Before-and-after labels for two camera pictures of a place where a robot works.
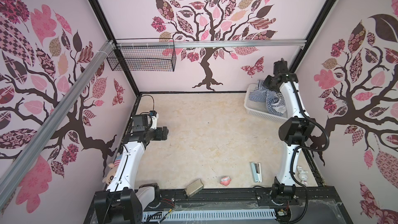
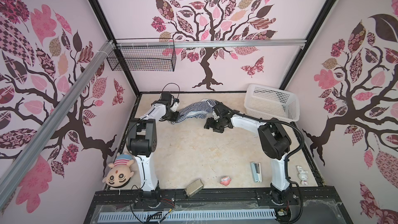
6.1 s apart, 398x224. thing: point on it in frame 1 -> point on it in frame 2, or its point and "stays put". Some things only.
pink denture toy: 225,181 stays put
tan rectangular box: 194,188 stays put
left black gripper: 160,131 -> 176,114
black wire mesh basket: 143,54 stays put
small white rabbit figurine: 302,175 stays put
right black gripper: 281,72 -> 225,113
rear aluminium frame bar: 282,44 stays put
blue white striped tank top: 274,100 -> 199,110
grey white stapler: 257,171 stays put
